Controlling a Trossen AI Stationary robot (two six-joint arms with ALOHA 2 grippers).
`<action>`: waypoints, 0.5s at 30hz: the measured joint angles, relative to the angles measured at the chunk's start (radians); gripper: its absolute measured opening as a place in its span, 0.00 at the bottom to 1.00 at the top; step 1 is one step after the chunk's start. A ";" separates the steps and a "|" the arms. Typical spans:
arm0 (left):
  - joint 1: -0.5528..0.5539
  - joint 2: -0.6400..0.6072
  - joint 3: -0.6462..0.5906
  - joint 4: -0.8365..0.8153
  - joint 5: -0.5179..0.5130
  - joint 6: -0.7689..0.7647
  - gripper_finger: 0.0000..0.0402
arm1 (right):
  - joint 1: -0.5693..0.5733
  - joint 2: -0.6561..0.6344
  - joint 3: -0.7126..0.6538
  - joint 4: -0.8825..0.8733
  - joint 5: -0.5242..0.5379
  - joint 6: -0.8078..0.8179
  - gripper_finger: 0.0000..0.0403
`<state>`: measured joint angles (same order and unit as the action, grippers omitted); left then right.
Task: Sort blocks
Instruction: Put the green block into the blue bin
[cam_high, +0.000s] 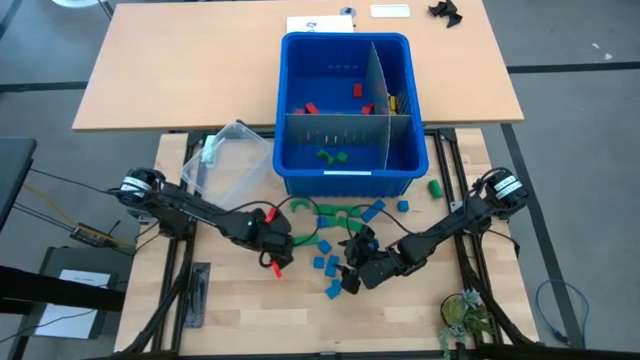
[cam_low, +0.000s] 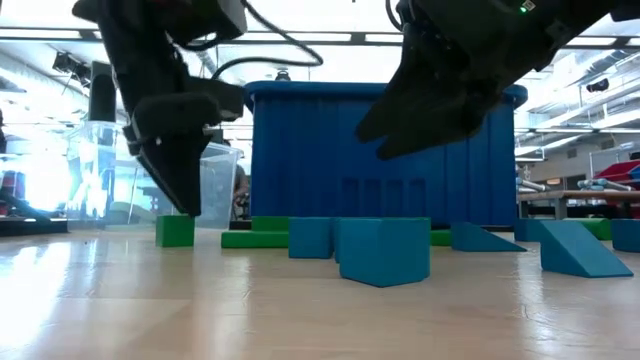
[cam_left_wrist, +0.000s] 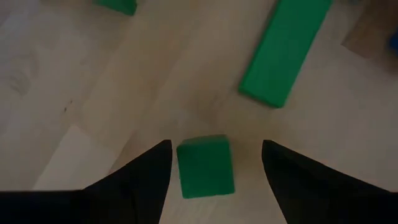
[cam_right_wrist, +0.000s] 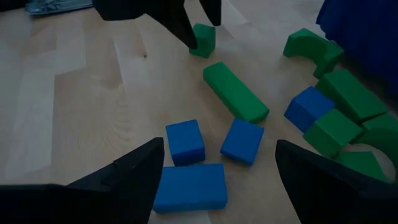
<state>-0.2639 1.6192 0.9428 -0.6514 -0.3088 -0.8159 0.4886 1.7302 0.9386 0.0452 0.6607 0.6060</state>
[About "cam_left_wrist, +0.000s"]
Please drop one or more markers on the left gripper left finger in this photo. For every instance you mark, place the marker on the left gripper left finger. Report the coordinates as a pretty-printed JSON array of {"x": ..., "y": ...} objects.
[{"x": 77, "y": 208}]

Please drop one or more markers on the blue block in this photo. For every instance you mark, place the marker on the blue block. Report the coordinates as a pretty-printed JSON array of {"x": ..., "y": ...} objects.
[{"x": 394, "y": 45}]

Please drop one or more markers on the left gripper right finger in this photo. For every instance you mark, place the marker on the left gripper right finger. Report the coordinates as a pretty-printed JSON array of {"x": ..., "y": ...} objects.
[{"x": 326, "y": 202}]

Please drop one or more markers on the green cube block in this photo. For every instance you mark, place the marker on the green cube block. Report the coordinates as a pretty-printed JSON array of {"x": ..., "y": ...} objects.
[{"x": 205, "y": 168}]

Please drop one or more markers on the long green block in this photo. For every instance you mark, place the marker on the long green block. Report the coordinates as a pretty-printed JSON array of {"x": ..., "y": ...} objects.
[{"x": 283, "y": 53}]

